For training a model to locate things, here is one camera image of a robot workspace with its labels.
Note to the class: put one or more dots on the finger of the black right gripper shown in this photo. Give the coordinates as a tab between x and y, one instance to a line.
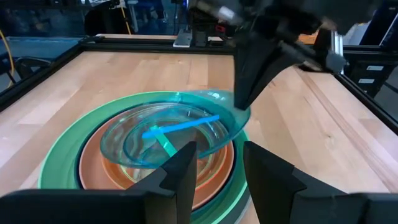
247	68
275	59

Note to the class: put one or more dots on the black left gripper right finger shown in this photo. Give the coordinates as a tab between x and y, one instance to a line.
280	196

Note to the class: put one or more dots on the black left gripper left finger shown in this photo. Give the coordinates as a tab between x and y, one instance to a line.
93	208

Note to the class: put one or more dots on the salmon pink plastic plate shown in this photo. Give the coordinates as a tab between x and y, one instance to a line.
90	168

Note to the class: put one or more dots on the mint green plastic plate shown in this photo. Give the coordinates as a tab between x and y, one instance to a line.
62	155

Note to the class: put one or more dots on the blue translucent plastic plate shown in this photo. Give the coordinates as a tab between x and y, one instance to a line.
186	124

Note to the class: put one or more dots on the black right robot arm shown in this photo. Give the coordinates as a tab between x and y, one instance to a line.
203	31

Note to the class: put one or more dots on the large grey plastic plate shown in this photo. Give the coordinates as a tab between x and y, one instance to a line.
244	213

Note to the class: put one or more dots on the black drawer cabinet white labels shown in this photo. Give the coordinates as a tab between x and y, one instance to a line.
370	76

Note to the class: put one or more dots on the black chair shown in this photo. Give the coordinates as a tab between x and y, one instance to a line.
31	62

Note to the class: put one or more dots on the silver aluminium post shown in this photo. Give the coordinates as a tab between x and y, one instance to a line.
338	46

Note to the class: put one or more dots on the grey metal mount plate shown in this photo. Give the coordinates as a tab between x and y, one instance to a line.
183	39

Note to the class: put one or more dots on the black aluminium table frame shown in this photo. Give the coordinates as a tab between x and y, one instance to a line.
140	46

